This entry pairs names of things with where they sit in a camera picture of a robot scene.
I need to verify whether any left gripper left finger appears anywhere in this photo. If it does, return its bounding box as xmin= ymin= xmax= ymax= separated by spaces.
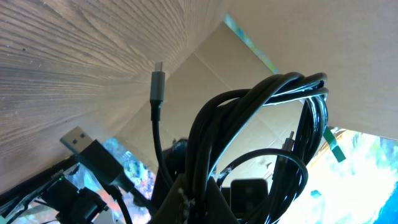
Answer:
xmin=149 ymin=174 xmax=190 ymax=224

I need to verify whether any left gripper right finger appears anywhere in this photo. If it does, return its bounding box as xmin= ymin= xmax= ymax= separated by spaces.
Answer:
xmin=204 ymin=177 xmax=239 ymax=224

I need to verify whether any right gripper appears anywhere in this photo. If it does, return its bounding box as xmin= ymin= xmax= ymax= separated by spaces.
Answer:
xmin=40 ymin=177 xmax=109 ymax=224

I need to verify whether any black USB cable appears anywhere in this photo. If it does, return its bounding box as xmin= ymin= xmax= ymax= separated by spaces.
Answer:
xmin=60 ymin=62 xmax=330 ymax=224

